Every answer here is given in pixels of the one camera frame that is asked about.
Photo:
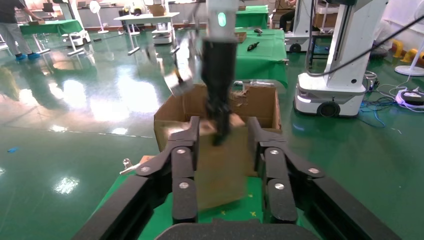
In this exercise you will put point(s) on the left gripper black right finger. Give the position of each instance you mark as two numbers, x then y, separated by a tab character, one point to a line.
280	188

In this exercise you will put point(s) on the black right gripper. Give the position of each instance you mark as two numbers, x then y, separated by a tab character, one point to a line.
218	73

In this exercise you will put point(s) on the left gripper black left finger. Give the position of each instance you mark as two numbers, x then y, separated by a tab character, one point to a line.
182	185

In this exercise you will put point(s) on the small taped cardboard box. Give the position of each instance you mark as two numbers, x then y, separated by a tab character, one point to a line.
222	179

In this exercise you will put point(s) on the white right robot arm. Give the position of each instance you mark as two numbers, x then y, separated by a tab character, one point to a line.
229	31

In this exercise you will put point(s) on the small white robot base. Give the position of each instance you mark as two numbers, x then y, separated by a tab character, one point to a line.
162	38

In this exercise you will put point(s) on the large open brown carton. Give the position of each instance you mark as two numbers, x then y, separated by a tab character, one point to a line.
261	106

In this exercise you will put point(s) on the small open cardboard box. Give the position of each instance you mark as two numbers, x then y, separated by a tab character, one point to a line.
241	37

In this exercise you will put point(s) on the plain brown cardboard box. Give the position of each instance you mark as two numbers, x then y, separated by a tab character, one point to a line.
156	10

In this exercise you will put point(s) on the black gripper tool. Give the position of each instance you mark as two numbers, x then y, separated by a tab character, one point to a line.
253	46

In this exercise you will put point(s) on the seated person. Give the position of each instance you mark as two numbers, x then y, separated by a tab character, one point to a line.
286	18

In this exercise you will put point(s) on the white table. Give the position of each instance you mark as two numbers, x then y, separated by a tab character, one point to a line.
145	17

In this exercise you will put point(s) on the large white wheeled robot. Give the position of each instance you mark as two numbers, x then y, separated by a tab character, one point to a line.
344	49

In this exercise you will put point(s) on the white robot with column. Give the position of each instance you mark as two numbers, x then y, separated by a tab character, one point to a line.
78	38

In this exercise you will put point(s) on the blue litter piece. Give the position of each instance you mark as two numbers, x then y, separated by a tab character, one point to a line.
13	150

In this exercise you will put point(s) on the white round fan base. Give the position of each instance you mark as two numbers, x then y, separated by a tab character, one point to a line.
410	70

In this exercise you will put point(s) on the yellow floor bumper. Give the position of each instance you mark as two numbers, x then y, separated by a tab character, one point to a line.
410	54
398	49

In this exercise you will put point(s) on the long green covered table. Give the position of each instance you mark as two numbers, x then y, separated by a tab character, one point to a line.
53	26

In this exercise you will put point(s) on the standing person dark shirt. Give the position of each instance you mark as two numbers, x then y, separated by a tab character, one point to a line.
13	33

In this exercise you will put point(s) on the white pedestal fan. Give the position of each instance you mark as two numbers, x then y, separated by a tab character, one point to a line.
94	6

